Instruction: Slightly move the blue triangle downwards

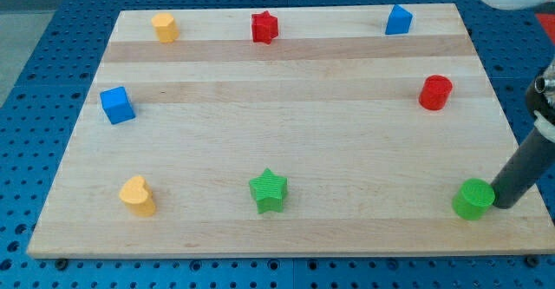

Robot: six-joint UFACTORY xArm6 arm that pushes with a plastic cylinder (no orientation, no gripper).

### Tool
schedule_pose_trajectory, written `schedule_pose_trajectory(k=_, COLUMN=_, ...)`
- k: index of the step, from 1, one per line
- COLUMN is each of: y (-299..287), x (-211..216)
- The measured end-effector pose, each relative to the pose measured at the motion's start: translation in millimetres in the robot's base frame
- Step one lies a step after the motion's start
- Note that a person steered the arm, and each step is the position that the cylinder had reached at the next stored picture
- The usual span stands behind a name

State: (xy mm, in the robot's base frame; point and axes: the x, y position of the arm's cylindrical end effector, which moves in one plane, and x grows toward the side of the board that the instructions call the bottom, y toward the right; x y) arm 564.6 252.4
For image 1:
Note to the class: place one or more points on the blue triangle block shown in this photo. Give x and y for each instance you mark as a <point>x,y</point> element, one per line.
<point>399,21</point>

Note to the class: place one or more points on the wooden board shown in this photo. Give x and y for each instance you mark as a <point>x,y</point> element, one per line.
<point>332,104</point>

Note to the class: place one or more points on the green star block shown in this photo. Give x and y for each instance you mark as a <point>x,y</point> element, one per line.
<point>269,191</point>

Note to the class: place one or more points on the red star block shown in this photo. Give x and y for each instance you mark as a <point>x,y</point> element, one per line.
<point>264,27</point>

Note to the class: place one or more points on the yellow heart block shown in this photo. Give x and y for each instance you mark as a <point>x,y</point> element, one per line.
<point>137,197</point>

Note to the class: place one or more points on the yellow hexagon block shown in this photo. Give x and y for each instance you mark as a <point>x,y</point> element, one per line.
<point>165,27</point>

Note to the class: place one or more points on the red cylinder block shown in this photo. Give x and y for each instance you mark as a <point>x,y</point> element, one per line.
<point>435,92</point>

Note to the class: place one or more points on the blue cube block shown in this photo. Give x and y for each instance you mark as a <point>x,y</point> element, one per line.
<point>116,105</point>

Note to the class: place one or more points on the green cylinder block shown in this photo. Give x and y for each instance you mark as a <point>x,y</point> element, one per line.
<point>473,199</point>

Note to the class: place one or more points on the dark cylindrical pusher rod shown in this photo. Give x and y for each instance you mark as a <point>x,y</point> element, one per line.
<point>533,157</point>

